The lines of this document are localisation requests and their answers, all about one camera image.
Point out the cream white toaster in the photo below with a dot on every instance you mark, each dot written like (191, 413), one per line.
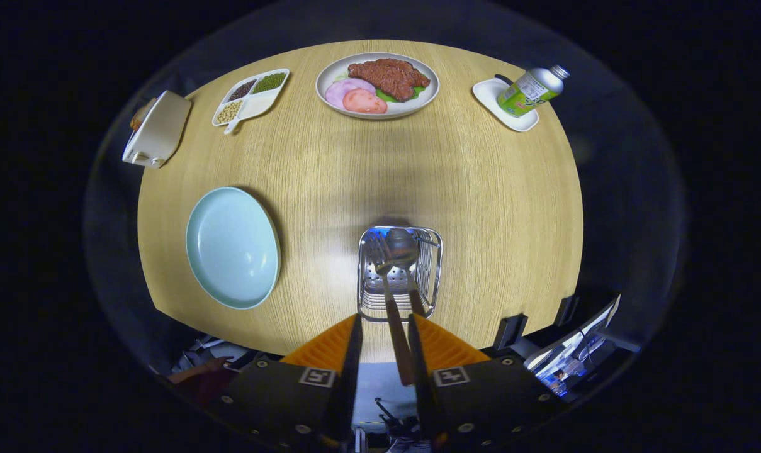
(163, 129)

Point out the dark red beans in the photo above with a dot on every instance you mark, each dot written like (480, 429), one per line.
(242, 90)

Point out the laptop computer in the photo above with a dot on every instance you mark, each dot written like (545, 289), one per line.
(569, 358)

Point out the brown grilled steak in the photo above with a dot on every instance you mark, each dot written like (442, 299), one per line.
(389, 77)

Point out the white square coaster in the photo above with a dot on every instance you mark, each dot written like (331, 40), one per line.
(488, 95)

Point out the white divided dish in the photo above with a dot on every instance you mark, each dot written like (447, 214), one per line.
(254, 105)

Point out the pale pink ham slice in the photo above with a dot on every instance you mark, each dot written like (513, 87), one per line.
(338, 90)

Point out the salmon pink ham slice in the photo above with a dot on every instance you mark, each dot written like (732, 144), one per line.
(364, 102)

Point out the green lettuce leaf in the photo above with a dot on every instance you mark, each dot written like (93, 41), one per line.
(386, 97)

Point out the green mung beans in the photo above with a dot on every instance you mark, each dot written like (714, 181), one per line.
(270, 82)

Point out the yellow soybeans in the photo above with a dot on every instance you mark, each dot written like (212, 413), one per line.
(229, 111)

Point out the white round dinner plate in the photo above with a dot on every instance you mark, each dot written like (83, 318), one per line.
(411, 108)

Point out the silver bottle with green label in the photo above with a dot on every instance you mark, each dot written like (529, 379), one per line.
(530, 91)

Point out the brown bread slice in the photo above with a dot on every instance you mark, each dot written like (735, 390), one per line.
(142, 113)

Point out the light blue plate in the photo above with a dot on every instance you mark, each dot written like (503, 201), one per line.
(232, 248)

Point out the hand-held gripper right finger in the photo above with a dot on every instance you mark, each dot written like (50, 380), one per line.
(419, 377)

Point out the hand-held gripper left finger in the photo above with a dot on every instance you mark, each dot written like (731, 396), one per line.
(349, 377)

